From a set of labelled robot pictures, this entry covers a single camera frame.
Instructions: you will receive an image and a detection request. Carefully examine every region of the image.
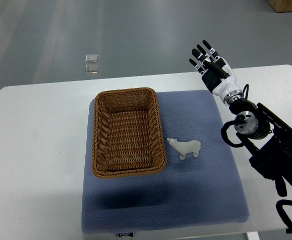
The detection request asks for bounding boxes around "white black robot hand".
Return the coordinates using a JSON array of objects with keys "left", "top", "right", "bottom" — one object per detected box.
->
[{"left": 189, "top": 40, "right": 244, "bottom": 106}]

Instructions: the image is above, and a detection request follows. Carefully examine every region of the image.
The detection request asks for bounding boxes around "white bear figurine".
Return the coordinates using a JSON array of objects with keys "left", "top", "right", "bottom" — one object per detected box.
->
[{"left": 166, "top": 138, "right": 201, "bottom": 160}]

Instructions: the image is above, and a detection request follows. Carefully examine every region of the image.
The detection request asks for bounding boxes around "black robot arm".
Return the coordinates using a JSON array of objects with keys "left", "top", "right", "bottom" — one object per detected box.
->
[{"left": 221, "top": 85, "right": 292, "bottom": 233}]

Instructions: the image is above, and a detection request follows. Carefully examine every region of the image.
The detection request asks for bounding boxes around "brown wicker basket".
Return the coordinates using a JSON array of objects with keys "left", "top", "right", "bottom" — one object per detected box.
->
[{"left": 92, "top": 87, "right": 167, "bottom": 179}]

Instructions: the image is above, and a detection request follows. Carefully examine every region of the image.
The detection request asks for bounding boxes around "brown cardboard box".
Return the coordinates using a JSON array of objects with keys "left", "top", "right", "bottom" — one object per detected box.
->
[{"left": 267, "top": 0, "right": 292, "bottom": 13}]

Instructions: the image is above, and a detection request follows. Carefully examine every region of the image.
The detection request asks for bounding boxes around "blue fabric mat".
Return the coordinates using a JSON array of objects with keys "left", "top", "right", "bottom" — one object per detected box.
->
[{"left": 81, "top": 87, "right": 249, "bottom": 234}]

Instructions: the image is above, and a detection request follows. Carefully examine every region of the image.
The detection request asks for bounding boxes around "upper clear floor plate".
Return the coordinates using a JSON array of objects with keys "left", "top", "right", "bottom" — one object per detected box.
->
[{"left": 85, "top": 54, "right": 98, "bottom": 63}]

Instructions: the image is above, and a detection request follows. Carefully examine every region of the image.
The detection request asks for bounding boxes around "white table leg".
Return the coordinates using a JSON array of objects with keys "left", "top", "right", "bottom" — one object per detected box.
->
[{"left": 246, "top": 231, "right": 260, "bottom": 240}]

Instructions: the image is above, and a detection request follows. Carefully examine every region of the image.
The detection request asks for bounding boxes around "black mat label tag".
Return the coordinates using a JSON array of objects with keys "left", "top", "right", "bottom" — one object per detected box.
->
[{"left": 118, "top": 232, "right": 134, "bottom": 238}]

